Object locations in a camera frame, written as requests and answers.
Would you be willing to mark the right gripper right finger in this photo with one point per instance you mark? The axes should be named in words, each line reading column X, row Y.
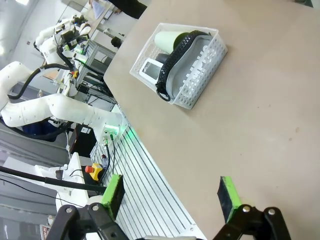
column 231, row 200

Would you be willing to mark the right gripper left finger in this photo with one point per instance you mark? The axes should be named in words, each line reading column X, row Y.
column 110, row 197

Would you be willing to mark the white rectangular box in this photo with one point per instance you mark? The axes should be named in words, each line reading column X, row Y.
column 150, row 70

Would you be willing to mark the grey CAMPUS pencil case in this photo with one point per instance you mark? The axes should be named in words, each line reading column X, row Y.
column 182, row 72

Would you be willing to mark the pale green plastic cup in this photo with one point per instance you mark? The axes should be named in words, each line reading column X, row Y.
column 165, row 41

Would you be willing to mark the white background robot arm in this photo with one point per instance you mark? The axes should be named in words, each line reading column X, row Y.
column 50, row 50

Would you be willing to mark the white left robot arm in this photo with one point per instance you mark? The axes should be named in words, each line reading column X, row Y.
column 62, row 107

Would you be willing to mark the white perforated plastic basket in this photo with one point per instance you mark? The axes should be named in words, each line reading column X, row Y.
column 200, row 87

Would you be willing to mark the yellow emergency stop button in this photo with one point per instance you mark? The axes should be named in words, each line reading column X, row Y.
column 96, row 172

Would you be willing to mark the aluminium slotted mounting plate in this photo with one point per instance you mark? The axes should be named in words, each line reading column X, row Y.
column 150, row 200

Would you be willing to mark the white equipment housing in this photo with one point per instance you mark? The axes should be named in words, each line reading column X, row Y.
column 75, row 165

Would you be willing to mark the black control box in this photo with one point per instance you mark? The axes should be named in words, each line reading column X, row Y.
column 83, row 142

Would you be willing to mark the person in dark clothes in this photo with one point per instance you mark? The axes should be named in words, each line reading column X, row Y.
column 132, row 8

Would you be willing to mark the metal frame workbench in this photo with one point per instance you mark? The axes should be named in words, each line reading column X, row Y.
column 97, row 55

